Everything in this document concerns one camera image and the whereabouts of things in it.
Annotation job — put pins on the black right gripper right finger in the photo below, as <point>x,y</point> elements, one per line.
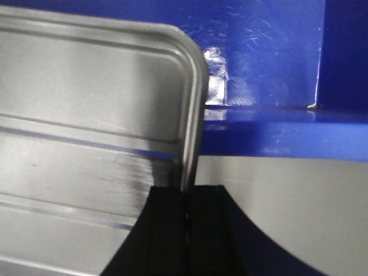
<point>224,241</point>

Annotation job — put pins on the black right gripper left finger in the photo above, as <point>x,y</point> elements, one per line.
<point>156,243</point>

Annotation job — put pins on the small silver ribbed tray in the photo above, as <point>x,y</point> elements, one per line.
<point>94,112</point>

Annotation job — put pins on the large blue plastic box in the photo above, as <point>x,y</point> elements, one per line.
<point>287,78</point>

